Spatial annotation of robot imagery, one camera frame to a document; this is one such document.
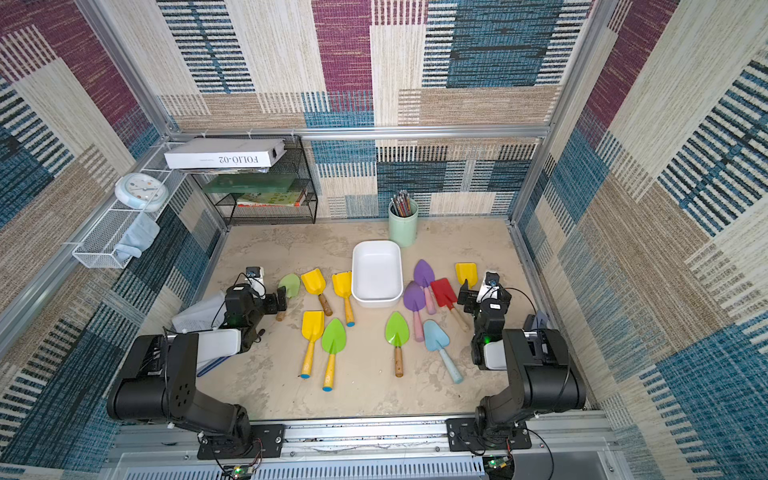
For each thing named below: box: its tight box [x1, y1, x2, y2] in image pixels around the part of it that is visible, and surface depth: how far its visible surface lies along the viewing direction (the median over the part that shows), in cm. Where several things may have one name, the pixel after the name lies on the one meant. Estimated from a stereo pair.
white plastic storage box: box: [351, 240, 404, 308], surface depth 105 cm
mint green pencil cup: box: [388, 198, 419, 248], surface depth 107 cm
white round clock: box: [114, 172, 169, 212], surface depth 76 cm
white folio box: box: [164, 139, 287, 169], surface depth 81 cm
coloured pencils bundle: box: [390, 189, 412, 217], surface depth 107 cm
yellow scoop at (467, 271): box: [455, 262, 479, 288], surface depth 107 cm
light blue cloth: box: [114, 211, 160, 262], surface depth 70 cm
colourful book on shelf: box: [236, 188, 306, 207], surface depth 102 cm
